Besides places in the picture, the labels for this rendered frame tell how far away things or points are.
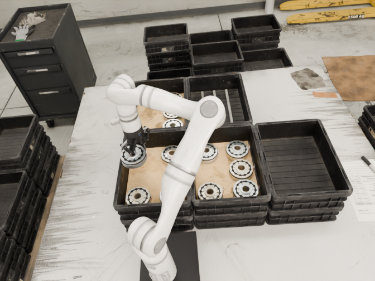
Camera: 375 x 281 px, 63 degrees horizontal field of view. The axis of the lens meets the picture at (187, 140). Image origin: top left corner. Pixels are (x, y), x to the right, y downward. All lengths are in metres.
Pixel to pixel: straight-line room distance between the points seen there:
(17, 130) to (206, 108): 1.77
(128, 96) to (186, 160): 0.29
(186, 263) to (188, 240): 0.09
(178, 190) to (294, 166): 0.67
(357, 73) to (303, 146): 2.14
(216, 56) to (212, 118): 1.83
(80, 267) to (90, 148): 0.66
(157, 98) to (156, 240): 0.43
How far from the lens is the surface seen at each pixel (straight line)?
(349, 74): 3.51
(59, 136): 3.02
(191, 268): 1.21
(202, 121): 0.89
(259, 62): 2.83
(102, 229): 1.45
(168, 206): 0.90
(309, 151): 1.49
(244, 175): 1.32
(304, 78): 2.12
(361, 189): 1.60
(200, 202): 1.17
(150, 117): 1.64
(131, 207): 1.19
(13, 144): 2.37
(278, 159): 1.43
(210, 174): 1.35
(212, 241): 1.34
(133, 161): 1.22
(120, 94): 1.00
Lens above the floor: 1.92
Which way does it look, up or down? 47 degrees down
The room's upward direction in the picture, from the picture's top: 7 degrees counter-clockwise
